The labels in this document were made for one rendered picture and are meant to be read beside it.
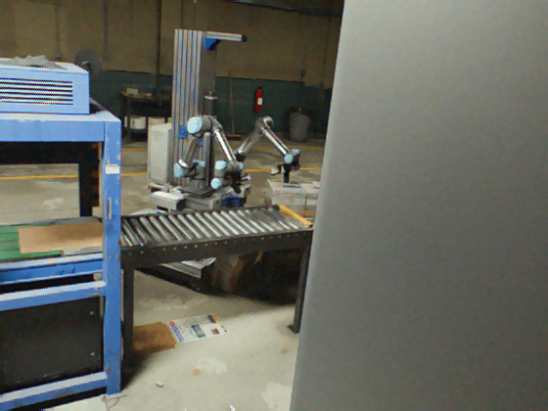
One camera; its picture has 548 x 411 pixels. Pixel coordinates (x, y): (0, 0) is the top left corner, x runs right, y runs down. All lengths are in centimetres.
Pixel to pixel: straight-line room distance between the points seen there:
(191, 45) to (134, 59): 619
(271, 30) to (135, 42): 302
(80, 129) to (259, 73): 896
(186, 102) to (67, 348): 211
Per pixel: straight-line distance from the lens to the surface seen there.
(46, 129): 234
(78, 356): 293
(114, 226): 251
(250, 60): 1098
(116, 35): 1005
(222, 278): 399
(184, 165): 370
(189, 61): 398
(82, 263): 273
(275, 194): 398
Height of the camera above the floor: 193
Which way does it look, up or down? 18 degrees down
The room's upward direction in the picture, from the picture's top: 6 degrees clockwise
